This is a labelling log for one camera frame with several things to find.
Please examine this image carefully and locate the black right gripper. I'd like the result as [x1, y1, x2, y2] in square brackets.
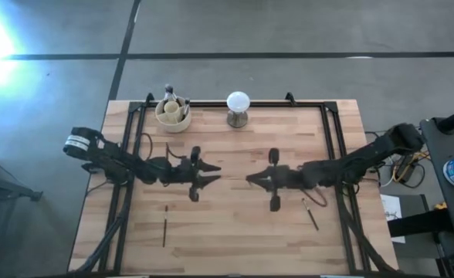
[246, 147, 303, 213]

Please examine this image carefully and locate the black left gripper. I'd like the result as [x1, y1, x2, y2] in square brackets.
[168, 145, 222, 203]

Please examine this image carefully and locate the beige round divided container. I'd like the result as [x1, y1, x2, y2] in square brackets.
[154, 95, 192, 134]

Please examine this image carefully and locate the black power strip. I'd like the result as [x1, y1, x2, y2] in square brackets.
[398, 154, 418, 183]

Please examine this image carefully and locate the white globe table lamp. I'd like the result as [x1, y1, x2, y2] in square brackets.
[226, 90, 251, 129]

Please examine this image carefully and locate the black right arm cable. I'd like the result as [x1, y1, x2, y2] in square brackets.
[303, 186, 329, 209]

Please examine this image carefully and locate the black metal table frame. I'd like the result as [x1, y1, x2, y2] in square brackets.
[74, 100, 398, 276]

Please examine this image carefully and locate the black equipment cart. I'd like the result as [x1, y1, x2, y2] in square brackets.
[387, 103, 454, 278]

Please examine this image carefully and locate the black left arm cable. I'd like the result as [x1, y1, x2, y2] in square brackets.
[140, 132, 188, 161]

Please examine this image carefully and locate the yellow coiled cable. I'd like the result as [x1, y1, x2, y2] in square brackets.
[391, 152, 432, 185]

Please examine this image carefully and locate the white paper sheet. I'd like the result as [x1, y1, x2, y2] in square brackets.
[380, 194, 406, 244]

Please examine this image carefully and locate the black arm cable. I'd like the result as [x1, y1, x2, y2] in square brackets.
[303, 186, 329, 209]
[140, 132, 188, 161]

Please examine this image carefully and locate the dark metal stand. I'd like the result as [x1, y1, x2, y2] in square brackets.
[0, 152, 44, 278]

